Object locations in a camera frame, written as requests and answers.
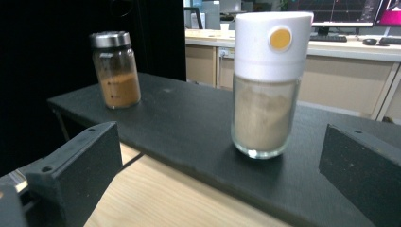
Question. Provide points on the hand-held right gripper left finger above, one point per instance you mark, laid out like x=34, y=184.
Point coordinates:
x=78, y=164

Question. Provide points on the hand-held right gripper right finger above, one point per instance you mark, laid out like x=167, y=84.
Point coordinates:
x=362, y=176

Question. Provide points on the brown spice jar metal lid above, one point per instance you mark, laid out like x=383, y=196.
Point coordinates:
x=118, y=82

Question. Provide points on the black shelf rack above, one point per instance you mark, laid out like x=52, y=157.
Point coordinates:
x=189, y=126

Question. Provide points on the glass seasoning jar white lid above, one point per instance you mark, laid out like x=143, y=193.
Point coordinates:
x=265, y=94

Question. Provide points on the beige desk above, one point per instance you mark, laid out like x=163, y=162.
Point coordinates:
x=340, y=75

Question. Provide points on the black curtain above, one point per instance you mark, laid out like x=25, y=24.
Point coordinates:
x=47, y=63

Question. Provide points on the black computer mouse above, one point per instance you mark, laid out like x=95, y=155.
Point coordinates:
x=369, y=41

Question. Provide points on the black keyboard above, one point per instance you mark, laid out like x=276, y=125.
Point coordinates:
x=391, y=40
x=327, y=38

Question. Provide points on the computer monitor pink screen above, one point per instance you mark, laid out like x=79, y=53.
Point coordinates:
x=391, y=14

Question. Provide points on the white paper cup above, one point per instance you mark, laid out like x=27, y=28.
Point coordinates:
x=224, y=27

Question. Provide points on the white wall socket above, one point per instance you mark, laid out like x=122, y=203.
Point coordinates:
x=226, y=52

